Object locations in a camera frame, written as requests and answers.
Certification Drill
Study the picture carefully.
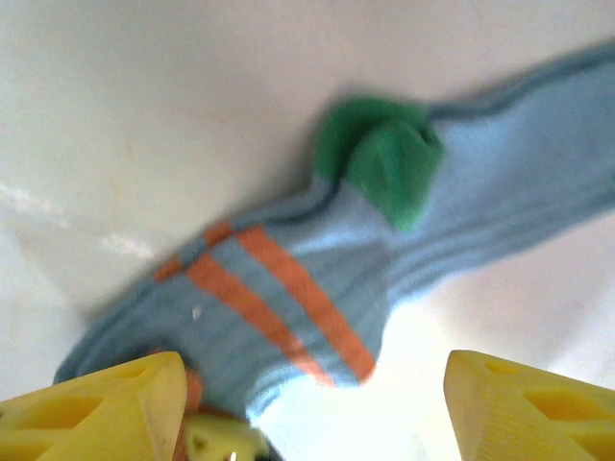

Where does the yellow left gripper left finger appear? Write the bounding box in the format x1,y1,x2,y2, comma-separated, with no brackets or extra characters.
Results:
0,351,188,461

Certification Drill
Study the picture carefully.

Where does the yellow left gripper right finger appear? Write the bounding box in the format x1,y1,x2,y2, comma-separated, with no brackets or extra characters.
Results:
444,349,615,461

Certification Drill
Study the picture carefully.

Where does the grey-blue sock with green toe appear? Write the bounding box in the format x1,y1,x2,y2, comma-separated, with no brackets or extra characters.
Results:
52,40,615,433

